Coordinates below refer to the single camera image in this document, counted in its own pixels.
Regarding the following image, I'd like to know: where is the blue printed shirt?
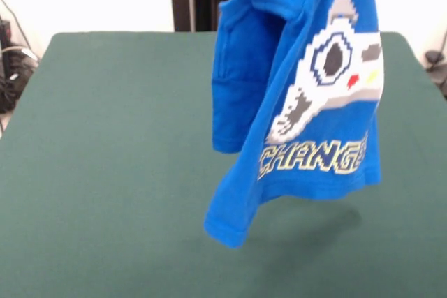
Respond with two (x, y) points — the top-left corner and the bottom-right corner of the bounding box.
(203, 0), (385, 249)

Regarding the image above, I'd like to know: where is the dark green tablecloth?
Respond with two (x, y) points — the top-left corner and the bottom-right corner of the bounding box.
(0, 31), (447, 298)

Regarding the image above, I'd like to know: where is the black cable bundle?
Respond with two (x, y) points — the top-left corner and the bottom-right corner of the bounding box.
(0, 0), (40, 114)

